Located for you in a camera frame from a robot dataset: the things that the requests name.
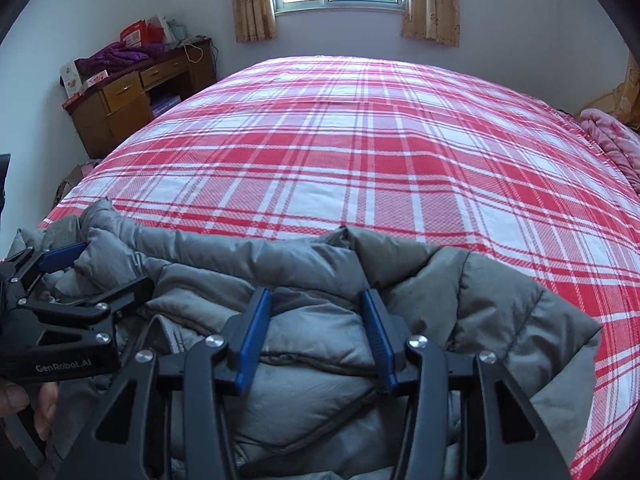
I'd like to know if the white bag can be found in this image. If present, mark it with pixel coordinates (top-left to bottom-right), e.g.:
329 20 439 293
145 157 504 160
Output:
160 17 188 44

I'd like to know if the wooden desk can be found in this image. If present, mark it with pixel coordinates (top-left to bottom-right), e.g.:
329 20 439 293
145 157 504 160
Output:
62 37 218 160

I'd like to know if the long beige floral curtain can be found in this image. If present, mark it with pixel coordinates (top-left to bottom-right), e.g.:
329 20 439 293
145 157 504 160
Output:
612 55 640 128

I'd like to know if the person's left hand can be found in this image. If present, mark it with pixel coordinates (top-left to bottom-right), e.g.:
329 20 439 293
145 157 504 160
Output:
0 379 60 443

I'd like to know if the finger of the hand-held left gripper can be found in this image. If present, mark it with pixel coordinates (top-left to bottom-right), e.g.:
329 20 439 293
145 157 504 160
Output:
16 276 155 357
0 242 90 306

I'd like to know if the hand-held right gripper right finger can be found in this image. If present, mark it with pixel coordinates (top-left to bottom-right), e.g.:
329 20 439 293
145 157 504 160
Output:
359 288 571 480

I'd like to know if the stack of boxes under desk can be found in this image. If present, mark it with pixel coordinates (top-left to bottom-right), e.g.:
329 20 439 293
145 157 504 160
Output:
150 92 181 118

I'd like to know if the red gift box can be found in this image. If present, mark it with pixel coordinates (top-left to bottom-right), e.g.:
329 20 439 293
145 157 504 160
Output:
120 19 166 47

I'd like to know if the pink folded quilt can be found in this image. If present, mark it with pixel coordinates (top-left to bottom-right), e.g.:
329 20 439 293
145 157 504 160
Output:
580 108 640 191

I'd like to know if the floral carton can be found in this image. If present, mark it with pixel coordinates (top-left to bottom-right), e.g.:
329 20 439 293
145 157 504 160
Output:
60 60 83 98

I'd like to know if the bed with red plaid sheet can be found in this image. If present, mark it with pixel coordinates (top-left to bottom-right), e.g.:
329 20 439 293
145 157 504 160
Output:
40 55 640 480

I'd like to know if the grey puffer jacket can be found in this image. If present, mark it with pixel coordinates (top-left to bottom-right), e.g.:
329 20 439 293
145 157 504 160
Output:
0 199 603 480

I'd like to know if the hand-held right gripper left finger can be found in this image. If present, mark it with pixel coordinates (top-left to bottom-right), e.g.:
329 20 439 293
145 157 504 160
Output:
56 286 273 480

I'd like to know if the purple puffer jacket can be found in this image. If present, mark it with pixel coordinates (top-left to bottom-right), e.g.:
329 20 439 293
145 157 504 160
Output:
75 42 166 77

